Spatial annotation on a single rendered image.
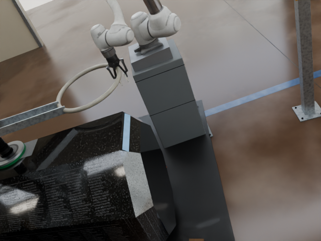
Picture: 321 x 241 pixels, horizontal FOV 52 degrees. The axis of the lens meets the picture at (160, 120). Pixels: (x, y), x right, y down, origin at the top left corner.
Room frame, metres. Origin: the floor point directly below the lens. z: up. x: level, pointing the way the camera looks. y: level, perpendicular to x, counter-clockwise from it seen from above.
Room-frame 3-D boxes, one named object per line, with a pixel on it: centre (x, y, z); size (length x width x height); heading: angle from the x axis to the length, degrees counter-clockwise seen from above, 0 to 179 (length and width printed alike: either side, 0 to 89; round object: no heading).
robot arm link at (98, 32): (2.04, 0.14, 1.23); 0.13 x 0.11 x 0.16; 49
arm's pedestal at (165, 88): (2.41, -0.15, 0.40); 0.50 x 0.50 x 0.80; 85
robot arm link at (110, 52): (2.05, 0.14, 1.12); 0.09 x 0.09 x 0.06
